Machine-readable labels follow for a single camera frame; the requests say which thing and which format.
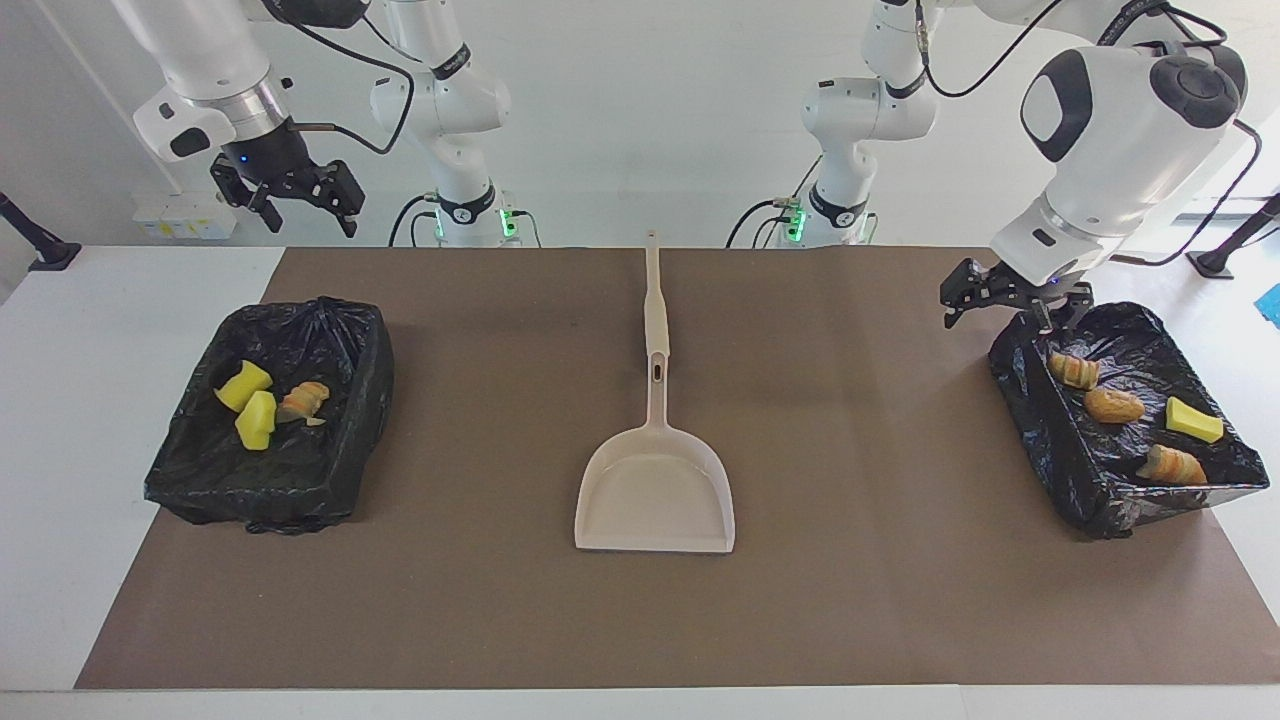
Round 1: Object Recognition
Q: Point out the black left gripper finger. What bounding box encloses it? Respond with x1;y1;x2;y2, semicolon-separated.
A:
1030;282;1094;333
939;257;989;330

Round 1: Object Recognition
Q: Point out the short striped croissant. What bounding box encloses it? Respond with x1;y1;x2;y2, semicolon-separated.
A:
1047;350;1102;391

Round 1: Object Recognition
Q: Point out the brown bread roll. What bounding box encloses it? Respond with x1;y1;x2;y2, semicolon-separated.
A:
1084;386;1147;425

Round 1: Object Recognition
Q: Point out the small yellow sponge piece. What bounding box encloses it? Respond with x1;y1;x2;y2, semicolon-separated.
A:
1164;396;1226;445

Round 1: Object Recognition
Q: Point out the torn croissant pastry piece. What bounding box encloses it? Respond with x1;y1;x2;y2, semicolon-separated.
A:
277;381;331;428

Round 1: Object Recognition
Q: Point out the long striped croissant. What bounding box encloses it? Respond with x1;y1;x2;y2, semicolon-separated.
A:
1135;444;1210;488

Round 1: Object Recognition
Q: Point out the beige plastic dustpan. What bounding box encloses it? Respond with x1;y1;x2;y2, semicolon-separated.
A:
574;350;737;554

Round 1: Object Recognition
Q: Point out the black bag-lined bin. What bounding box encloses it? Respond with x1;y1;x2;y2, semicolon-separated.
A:
145;296;396;536
988;301;1271;541

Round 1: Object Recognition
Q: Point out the brown paper table mat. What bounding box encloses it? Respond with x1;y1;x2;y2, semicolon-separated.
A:
75;247;1280;691

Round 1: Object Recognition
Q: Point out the white wall power strip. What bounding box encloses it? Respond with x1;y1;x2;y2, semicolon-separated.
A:
133;192;239;241

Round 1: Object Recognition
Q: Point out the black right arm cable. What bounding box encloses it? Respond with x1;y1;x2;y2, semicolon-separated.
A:
265;0;417;157

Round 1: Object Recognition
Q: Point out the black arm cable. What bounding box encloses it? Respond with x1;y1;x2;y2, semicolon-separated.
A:
265;0;417;157
912;0;1264;269

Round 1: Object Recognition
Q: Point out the black camera stand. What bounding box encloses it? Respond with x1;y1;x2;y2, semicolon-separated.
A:
0;190;83;273
1185;192;1280;281

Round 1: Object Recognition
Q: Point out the white wall cable conduit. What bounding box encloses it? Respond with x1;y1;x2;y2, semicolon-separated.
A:
35;0;186;196

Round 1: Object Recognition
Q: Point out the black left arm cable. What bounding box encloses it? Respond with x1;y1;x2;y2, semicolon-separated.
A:
912;0;1264;269

